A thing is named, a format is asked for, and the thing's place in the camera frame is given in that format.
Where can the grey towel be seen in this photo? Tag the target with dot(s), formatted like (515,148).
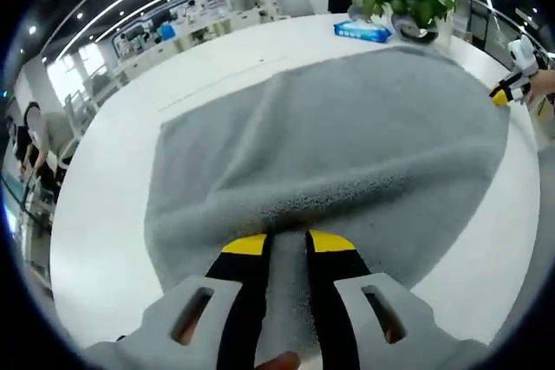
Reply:
(325,140)

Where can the person's right hand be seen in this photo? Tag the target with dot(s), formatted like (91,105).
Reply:
(545,82)

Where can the person's left hand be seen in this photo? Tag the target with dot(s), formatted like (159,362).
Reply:
(279,362)

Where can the blue wet wipes packet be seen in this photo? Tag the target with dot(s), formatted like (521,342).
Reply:
(362,32)

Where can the blue container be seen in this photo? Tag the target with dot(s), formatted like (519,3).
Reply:
(167,32)

